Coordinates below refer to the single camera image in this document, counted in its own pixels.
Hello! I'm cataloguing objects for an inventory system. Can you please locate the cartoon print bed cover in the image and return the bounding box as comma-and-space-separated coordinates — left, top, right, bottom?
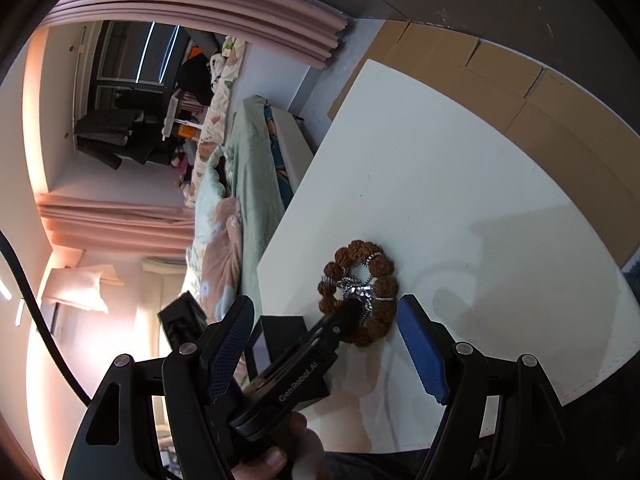
261, 102, 297, 211

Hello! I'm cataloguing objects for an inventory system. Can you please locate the green bed sheet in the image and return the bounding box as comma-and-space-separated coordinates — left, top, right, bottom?
227, 96, 315, 311

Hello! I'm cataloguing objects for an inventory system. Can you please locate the dark framed window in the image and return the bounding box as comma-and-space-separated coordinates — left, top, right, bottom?
90, 22, 182, 107

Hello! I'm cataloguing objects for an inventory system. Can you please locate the small white folding desk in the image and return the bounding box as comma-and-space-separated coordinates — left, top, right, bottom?
161, 89, 207, 142

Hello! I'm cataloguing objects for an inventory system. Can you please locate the pink floral blanket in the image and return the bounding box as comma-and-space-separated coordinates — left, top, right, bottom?
199, 197, 247, 323

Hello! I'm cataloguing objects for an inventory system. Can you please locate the pink curtain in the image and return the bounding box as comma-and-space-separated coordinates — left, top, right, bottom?
37, 194, 197, 252
42, 0, 353, 69

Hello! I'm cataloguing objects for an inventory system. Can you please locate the white air conditioner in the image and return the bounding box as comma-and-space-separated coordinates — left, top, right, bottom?
142, 257, 189, 276

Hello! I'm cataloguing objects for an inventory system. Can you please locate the silver chain jewelry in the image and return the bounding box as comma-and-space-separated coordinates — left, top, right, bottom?
322, 255, 393, 318

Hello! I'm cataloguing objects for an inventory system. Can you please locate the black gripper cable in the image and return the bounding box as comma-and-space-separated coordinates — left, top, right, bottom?
0, 230, 93, 406

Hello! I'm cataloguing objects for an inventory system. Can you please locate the person's left hand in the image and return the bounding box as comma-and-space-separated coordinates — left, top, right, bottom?
232, 412, 335, 480

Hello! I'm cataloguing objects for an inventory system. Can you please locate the white side table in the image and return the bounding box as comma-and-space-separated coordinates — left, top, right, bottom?
256, 59, 640, 454

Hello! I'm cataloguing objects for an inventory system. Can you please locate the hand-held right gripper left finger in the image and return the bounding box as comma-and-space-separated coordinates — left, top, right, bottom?
62, 294, 256, 480

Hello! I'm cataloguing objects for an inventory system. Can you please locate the black bag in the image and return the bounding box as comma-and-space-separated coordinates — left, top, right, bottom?
177, 55, 217, 106

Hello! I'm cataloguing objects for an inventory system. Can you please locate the brown bead bracelet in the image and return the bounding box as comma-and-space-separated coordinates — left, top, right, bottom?
318, 240, 399, 347

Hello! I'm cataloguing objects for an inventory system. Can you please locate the pile of stuffed toys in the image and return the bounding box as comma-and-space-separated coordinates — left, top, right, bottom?
171, 151, 196, 193

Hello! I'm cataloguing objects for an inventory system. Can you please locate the floral window seat cushion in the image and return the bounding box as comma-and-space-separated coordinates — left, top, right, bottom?
190, 35, 247, 188

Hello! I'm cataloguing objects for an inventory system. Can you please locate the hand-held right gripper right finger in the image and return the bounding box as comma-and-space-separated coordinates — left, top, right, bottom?
396, 294, 573, 480

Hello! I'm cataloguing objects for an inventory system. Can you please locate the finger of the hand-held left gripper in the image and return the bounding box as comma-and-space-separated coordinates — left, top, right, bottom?
305, 299, 359, 345
320, 305, 370, 359

